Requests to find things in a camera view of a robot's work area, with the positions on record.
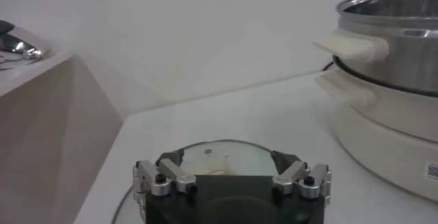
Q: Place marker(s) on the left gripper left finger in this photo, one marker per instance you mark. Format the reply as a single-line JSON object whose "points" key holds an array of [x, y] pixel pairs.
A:
{"points": [[178, 177]]}

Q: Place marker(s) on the white side table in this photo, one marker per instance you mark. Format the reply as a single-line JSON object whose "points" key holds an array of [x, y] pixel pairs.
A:
{"points": [[51, 126]]}

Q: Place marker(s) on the round glass pot lid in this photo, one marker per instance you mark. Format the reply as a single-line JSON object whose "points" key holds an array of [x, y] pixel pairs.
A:
{"points": [[222, 157]]}

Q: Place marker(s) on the stainless steel steamer pot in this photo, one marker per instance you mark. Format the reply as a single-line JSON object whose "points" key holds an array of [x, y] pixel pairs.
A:
{"points": [[410, 61]]}

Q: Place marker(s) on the cream electric cooker base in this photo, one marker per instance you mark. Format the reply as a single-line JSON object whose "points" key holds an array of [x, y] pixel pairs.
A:
{"points": [[393, 133]]}

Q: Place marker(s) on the shiny chrome helmet-shaped device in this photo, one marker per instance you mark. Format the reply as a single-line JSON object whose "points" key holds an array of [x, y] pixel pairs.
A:
{"points": [[13, 45]]}

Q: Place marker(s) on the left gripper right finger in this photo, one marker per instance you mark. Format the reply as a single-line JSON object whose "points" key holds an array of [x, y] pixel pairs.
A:
{"points": [[291, 177]]}

